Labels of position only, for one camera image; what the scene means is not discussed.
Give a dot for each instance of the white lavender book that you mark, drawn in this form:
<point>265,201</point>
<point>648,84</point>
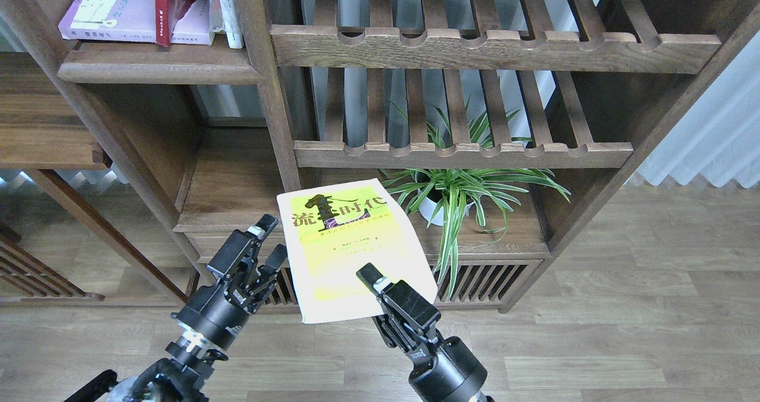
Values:
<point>132,21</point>

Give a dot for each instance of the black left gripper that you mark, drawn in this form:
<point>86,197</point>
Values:
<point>219,312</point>

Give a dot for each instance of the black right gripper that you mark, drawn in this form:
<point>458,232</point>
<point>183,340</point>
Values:
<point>443,369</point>

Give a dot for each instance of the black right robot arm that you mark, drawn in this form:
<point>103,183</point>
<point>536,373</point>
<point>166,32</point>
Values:
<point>443,369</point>

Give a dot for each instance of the white plant pot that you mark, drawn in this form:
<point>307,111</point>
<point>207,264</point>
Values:
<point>442,208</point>

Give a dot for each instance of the green spider plant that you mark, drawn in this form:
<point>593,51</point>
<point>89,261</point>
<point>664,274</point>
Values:
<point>496,185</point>

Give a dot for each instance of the yellow green book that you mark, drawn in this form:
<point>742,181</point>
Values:
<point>332,231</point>

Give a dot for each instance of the white curtain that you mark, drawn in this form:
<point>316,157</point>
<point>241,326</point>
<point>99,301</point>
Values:
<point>718,138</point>

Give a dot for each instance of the white upright book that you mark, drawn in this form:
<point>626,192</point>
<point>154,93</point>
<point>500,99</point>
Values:
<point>223,17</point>

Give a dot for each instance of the dark wooden bookshelf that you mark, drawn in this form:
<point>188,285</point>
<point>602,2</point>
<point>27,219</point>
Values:
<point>331,90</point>

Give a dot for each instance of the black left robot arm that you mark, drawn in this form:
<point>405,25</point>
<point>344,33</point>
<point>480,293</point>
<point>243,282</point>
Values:
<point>179,377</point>

